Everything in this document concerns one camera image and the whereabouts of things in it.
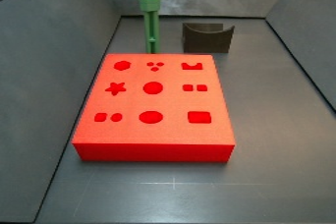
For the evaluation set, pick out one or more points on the green three prong peg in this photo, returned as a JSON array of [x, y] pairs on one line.
[[149, 8]]

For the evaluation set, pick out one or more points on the black curved block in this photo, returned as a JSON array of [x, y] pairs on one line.
[[205, 38]]

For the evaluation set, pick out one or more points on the red shape sorting board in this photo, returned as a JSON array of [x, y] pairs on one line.
[[155, 109]]

